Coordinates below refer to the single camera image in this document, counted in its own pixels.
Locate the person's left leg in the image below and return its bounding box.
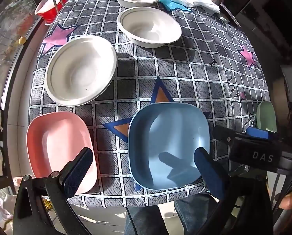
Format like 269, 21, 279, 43
125, 204, 161, 235

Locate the pink square plate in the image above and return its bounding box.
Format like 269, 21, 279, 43
26, 111, 98, 194

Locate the red plastic basin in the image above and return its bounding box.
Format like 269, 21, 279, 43
34, 0, 68, 22

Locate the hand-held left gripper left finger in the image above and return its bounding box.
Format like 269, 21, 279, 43
12, 147, 95, 235

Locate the person's right hand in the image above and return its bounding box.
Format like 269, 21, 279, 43
278, 188, 292, 210

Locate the white cloth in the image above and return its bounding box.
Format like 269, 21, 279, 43
164, 0, 221, 14

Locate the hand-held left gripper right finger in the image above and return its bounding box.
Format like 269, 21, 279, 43
194, 146, 275, 235

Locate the person's leg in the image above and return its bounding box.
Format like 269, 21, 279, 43
174, 192, 218, 235
125, 204, 161, 235

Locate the blue square plate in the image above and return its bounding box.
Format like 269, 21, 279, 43
128, 102, 210, 191

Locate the grey checked star tablecloth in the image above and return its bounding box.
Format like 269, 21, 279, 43
28, 0, 270, 207

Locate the person's right leg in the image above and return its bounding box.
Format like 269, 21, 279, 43
174, 192, 218, 235

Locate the green square plate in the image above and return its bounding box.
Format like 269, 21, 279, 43
256, 101, 277, 133

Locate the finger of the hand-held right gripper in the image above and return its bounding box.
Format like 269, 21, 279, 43
245, 127, 279, 141
212, 125, 247, 147

